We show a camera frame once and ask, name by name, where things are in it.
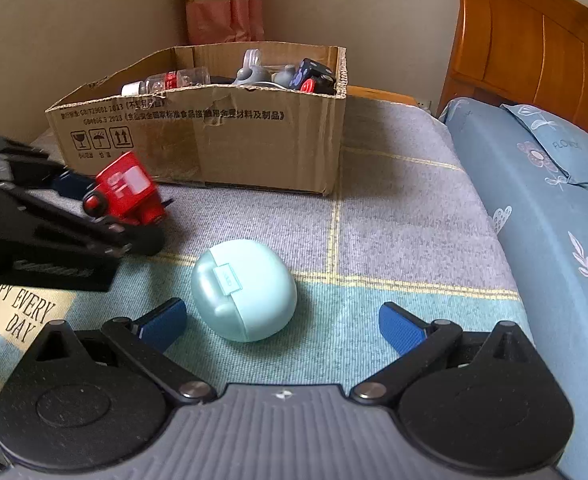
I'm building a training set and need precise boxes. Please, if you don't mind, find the wooden headboard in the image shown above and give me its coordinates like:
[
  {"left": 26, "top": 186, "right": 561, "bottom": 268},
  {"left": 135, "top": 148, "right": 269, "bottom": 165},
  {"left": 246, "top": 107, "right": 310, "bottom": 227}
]
[{"left": 436, "top": 0, "right": 588, "bottom": 148}]

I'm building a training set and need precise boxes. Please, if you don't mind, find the pink curtain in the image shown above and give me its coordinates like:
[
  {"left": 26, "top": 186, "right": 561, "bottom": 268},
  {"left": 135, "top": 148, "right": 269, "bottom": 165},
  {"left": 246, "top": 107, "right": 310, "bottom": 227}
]
[{"left": 183, "top": 0, "right": 265, "bottom": 46}]

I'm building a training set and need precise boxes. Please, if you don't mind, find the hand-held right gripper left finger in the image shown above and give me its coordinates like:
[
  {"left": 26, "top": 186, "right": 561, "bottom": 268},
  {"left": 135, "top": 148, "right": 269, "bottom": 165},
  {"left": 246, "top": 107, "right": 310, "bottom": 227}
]
[{"left": 21, "top": 297, "right": 219, "bottom": 406}]

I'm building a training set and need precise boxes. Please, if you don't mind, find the blue floral pillow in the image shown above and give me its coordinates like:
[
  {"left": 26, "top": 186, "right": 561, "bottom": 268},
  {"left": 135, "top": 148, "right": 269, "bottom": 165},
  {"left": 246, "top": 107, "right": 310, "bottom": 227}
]
[{"left": 501, "top": 104, "right": 588, "bottom": 193}]

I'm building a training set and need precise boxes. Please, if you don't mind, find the wooden bedside table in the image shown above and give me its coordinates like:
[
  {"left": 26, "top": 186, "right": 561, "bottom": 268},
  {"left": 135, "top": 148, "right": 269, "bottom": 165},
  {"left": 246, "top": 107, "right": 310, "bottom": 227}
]
[{"left": 346, "top": 86, "right": 421, "bottom": 108}]

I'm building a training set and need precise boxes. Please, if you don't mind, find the red toy fire truck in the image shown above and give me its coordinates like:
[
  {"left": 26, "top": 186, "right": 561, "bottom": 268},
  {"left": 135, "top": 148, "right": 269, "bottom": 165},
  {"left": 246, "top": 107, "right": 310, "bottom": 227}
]
[{"left": 81, "top": 151, "right": 169, "bottom": 226}]

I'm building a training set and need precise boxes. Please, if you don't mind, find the mint green oval case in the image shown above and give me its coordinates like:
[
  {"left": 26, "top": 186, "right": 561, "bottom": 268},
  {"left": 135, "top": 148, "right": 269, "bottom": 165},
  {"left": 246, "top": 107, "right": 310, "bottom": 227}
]
[{"left": 190, "top": 239, "right": 299, "bottom": 343}]

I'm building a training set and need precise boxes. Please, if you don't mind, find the black toy red wheel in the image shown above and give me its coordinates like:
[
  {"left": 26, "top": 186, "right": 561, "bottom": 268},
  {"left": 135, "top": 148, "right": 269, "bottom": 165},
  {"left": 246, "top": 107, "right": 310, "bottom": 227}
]
[{"left": 290, "top": 57, "right": 337, "bottom": 95}]

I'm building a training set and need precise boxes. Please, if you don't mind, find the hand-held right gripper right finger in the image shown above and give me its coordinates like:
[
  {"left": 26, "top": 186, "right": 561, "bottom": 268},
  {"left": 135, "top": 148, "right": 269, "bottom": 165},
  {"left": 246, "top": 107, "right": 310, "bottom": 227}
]
[{"left": 349, "top": 302, "right": 544, "bottom": 406}]

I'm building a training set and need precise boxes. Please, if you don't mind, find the grey checked blanket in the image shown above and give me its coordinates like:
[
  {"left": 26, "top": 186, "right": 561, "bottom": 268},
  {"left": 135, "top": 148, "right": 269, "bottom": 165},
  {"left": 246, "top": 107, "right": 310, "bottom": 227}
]
[{"left": 0, "top": 92, "right": 534, "bottom": 411}]

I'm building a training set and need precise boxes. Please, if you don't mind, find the grey toy figure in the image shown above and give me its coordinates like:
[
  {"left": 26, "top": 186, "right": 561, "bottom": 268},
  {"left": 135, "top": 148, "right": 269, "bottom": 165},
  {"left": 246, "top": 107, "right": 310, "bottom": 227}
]
[{"left": 232, "top": 50, "right": 297, "bottom": 90}]

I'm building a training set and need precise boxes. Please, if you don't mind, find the brown cardboard box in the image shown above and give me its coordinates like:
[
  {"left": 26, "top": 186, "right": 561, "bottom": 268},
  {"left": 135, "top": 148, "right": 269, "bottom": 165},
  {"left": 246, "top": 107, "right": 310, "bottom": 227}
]
[{"left": 45, "top": 45, "right": 349, "bottom": 197}]

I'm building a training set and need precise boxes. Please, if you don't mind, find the clear bottle of yellow capsules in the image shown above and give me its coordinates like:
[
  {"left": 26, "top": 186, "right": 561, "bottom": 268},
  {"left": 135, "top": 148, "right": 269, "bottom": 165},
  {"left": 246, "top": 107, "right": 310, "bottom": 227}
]
[{"left": 120, "top": 66, "right": 211, "bottom": 97}]

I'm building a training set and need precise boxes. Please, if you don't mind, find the blue floral bed sheet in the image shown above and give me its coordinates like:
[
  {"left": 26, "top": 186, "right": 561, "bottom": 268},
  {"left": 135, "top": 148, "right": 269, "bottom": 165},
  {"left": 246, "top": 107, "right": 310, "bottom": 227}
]
[{"left": 439, "top": 97, "right": 588, "bottom": 478}]

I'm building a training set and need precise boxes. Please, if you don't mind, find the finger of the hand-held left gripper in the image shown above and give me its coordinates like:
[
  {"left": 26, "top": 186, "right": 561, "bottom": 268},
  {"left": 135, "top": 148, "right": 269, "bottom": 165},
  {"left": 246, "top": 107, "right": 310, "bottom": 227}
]
[
  {"left": 0, "top": 180, "right": 167, "bottom": 263},
  {"left": 0, "top": 127, "right": 101, "bottom": 203}
]

